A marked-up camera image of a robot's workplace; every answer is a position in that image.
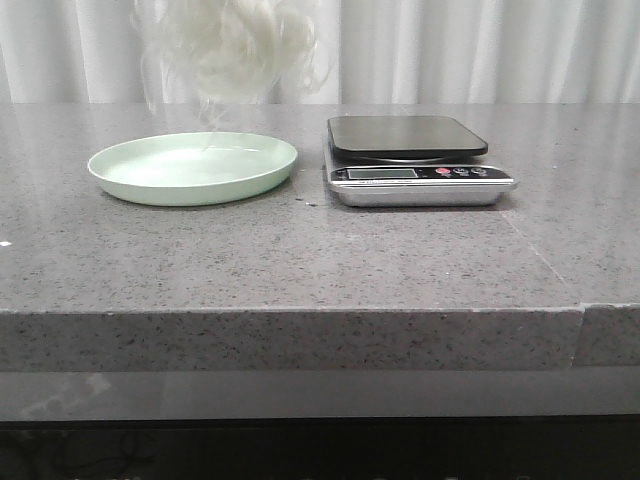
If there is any white pleated curtain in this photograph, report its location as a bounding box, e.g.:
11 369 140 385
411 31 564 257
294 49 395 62
1 1 639 104

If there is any silver digital kitchen scale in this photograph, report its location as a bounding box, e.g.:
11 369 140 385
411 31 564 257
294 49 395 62
325 115 518 207

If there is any white vermicelli noodle bundle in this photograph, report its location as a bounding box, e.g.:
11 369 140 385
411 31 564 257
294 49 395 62
133 1 333 133

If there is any pale green round plate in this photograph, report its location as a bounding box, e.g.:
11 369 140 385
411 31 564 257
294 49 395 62
87 132 298 207

